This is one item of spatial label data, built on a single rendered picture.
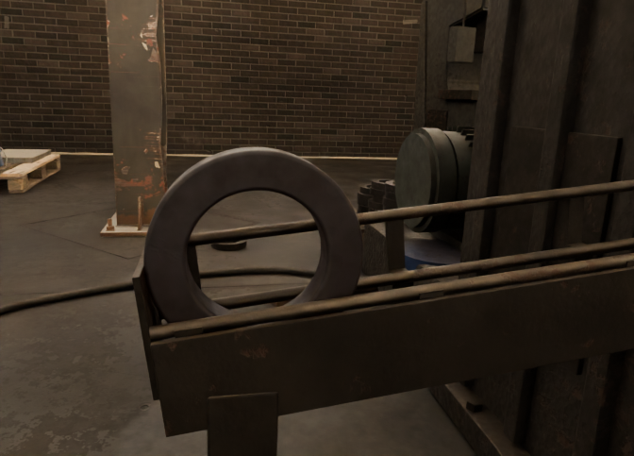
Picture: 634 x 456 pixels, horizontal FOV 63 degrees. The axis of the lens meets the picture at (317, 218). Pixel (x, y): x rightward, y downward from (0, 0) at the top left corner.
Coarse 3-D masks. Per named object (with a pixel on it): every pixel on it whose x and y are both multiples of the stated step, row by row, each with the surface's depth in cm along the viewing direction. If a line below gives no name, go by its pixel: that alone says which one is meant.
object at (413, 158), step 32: (416, 128) 187; (448, 128) 191; (416, 160) 182; (448, 160) 170; (416, 192) 182; (448, 192) 170; (384, 224) 221; (416, 224) 182; (448, 224) 181; (384, 256) 203; (384, 288) 203
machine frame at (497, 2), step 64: (512, 0) 108; (576, 0) 88; (512, 64) 111; (576, 64) 90; (512, 128) 110; (576, 128) 92; (512, 192) 110; (448, 384) 131; (512, 384) 107; (576, 384) 93; (512, 448) 108; (576, 448) 88
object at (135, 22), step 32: (128, 0) 260; (160, 0) 290; (128, 32) 264; (160, 32) 294; (128, 64) 267; (160, 64) 298; (128, 96) 271; (160, 96) 274; (128, 128) 275; (160, 128) 276; (128, 160) 279; (160, 160) 280; (128, 192) 282; (160, 192) 286; (128, 224) 287
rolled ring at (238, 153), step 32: (224, 160) 41; (256, 160) 41; (288, 160) 42; (192, 192) 41; (224, 192) 41; (288, 192) 42; (320, 192) 43; (160, 224) 41; (192, 224) 41; (320, 224) 44; (352, 224) 44; (160, 256) 41; (320, 256) 47; (352, 256) 45; (160, 288) 42; (192, 288) 43; (320, 288) 45; (352, 288) 46; (288, 320) 45
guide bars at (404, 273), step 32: (544, 192) 55; (576, 192) 55; (608, 192) 56; (288, 224) 50; (576, 224) 57; (192, 256) 49; (512, 256) 54; (544, 256) 54; (576, 256) 55; (288, 288) 49
